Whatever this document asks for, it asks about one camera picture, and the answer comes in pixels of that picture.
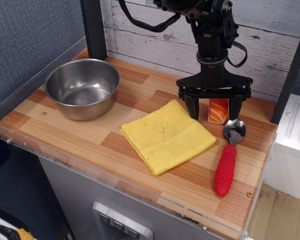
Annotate clear acrylic table guard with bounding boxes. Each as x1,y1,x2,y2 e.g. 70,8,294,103
0,36,278,240

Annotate black flat cable loop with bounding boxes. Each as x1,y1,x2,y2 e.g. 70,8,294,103
226,41,249,69

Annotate dark left frame post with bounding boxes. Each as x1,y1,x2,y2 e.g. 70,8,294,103
80,0,108,60

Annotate stainless steel bowl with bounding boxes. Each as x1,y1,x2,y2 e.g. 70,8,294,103
44,58,121,121

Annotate dark frame post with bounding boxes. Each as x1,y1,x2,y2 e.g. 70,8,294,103
80,0,108,60
270,40,300,125

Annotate red handled metal spoon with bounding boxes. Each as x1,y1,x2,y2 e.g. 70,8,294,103
214,118,247,197

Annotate yellow folded cloth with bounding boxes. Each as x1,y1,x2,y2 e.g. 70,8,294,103
120,99,217,176

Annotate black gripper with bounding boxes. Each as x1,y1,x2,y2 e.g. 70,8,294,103
176,64,253,120

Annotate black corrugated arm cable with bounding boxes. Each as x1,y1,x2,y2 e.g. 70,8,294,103
117,0,182,34

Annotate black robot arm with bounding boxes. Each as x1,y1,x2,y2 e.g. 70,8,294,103
153,0,253,120

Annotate black yellow cable bundle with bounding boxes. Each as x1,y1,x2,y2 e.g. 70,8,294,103
0,209,38,240

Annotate white aluminium box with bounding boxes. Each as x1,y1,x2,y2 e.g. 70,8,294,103
263,94,300,199

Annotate silver dispenser button panel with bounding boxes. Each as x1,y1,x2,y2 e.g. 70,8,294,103
92,201,154,240

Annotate dark right frame post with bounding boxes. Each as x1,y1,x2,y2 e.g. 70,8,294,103
270,40,300,125

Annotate orange white salmon sushi toy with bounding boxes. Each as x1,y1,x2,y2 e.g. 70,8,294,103
208,98,229,124

